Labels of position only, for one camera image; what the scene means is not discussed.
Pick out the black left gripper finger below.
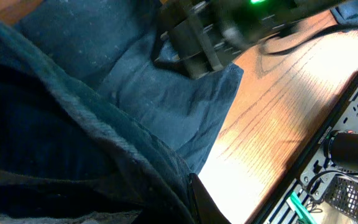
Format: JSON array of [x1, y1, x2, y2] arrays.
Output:
[[189, 173, 230, 224]]

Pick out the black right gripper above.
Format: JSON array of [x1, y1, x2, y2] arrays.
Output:
[[153, 0, 244, 80]]

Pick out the navy blue shorts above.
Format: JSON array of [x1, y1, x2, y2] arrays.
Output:
[[0, 1, 243, 223]]

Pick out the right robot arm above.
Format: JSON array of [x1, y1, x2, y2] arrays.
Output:
[[151, 0, 348, 80]]

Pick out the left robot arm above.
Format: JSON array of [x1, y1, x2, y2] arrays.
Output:
[[249, 131, 358, 223]]

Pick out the navy blue folded garment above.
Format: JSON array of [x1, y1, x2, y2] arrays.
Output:
[[331, 0, 358, 25]]

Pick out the black mesh basket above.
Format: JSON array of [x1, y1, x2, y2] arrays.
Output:
[[322, 177, 358, 224]]

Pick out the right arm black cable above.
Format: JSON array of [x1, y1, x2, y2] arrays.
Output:
[[259, 23, 358, 57]]

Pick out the black aluminium mounting rail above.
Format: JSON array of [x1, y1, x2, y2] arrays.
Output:
[[250, 71, 358, 223]]

